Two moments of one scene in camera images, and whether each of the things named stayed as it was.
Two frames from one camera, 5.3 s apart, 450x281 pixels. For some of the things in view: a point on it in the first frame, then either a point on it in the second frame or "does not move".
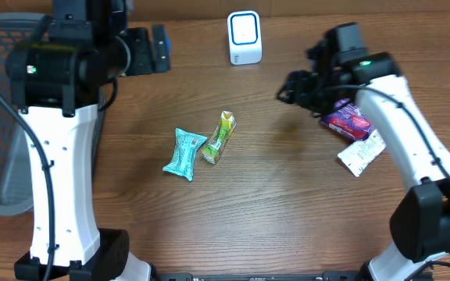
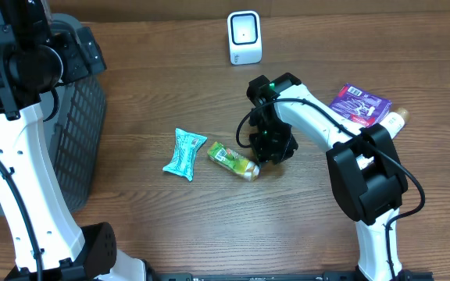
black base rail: x=330 y=275 does not move
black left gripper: x=138 y=64 -> x=66 y=49
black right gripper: x=296 y=88 -> x=270 y=153
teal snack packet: x=187 y=144 does not move
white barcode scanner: x=244 y=37 does not move
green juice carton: x=215 y=147 -> x=246 y=168
